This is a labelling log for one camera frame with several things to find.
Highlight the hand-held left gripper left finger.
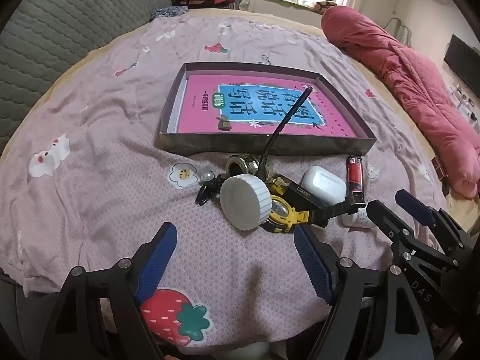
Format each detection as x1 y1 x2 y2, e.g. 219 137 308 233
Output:
50 222 178 360

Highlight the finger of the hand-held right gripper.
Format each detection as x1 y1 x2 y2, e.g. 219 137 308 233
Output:
367 200 455 269
394 189 475 251

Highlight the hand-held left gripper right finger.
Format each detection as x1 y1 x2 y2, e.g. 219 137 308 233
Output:
293 225 432 360

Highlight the small white pill bottle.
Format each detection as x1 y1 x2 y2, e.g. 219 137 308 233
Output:
340 210 376 230

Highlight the yellow watch with black strap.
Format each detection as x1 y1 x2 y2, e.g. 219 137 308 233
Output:
259 86 366 235

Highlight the black and gold case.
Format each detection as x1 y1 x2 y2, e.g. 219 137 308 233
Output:
279 180 331 214

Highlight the white earbud case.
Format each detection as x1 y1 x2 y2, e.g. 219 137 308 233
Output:
302 166 346 207

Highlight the black keychain with pearl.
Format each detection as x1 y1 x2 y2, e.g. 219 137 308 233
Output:
195 170 227 206

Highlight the white ribbed jar lid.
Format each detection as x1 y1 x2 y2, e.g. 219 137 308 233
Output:
219 174 272 231

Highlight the brass metal fitting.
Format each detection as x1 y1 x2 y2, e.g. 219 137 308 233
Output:
226 154 269 179

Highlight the dark grey shallow box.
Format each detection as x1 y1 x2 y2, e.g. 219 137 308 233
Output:
155 62 377 157

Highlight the red lighter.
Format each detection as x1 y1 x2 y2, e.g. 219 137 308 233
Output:
345 155 366 205

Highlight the pink quilted blanket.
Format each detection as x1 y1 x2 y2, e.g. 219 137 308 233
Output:
321 5 480 199

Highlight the pink printed bed sheet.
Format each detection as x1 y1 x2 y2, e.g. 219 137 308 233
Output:
0 9 451 346

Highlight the pink and blue book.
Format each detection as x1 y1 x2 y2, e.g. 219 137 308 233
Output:
176 74 359 137

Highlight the blue patterned cloth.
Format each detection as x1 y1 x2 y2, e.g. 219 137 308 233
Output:
150 5 188 22

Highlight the grey quilted headboard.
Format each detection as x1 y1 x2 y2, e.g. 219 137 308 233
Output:
0 0 181 151

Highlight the black wall television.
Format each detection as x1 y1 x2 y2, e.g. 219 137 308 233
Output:
443 34 480 98

